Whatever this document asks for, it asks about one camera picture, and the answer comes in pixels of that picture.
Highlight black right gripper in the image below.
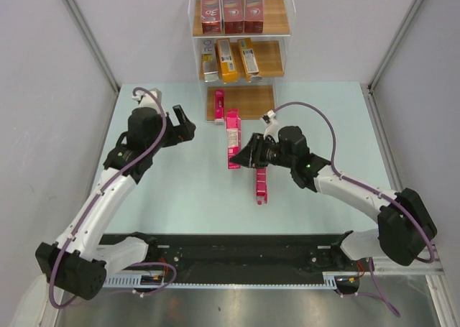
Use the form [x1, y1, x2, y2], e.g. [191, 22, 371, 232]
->
[229, 133, 294, 170]

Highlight pink Be You toothpaste box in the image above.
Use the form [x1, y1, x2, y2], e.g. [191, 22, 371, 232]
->
[214, 89, 225, 124]

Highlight orange toothpaste box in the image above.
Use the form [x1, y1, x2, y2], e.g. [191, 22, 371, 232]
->
[237, 37, 262, 83]
[216, 39, 238, 84]

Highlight silver gold R.O toothpaste box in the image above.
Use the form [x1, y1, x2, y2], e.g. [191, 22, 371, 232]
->
[201, 39, 219, 83]

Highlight red foil toothpaste box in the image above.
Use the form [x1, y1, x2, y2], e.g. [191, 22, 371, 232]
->
[201, 0, 222, 34]

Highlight red 3D toothpaste box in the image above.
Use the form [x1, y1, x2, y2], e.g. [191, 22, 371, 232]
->
[244, 0, 265, 34]

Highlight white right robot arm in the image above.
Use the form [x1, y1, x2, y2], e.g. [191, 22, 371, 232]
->
[229, 126, 437, 270]

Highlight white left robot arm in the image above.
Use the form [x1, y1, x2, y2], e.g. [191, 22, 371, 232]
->
[35, 105, 196, 309]

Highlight acrylic three-tier wooden shelf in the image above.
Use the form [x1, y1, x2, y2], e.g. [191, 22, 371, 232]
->
[188, 0, 295, 124]

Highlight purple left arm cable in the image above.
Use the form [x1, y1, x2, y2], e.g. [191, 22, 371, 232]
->
[47, 86, 170, 309]

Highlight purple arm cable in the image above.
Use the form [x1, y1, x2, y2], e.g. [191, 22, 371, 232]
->
[47, 86, 170, 309]
[272, 101, 436, 264]

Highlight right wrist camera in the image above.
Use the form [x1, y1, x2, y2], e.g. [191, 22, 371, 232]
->
[260, 110, 279, 138]

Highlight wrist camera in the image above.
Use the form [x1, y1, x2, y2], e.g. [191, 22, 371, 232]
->
[132, 88, 162, 113]
[260, 110, 279, 138]

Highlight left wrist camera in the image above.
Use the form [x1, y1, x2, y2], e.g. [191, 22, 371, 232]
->
[132, 88, 162, 113]

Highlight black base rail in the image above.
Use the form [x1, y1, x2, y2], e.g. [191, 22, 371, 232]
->
[100, 233, 374, 288]

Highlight white cable duct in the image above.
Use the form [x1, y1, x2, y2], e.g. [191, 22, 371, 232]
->
[103, 272, 359, 295]

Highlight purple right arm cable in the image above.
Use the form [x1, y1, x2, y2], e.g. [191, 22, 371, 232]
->
[272, 101, 436, 264]

